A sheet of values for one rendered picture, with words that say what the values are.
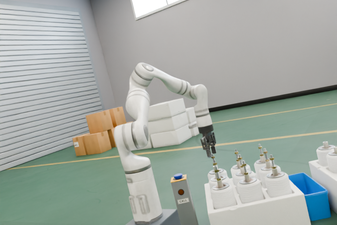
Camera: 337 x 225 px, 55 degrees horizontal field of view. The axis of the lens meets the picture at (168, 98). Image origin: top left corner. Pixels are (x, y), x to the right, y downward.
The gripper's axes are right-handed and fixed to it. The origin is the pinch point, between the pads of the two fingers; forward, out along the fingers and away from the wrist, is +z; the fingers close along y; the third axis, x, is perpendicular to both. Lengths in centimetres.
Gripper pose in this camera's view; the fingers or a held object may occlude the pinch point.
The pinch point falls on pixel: (211, 152)
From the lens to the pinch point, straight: 165.0
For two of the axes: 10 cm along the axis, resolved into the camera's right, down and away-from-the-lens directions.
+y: 4.6, -1.3, 8.8
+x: -8.6, 2.0, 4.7
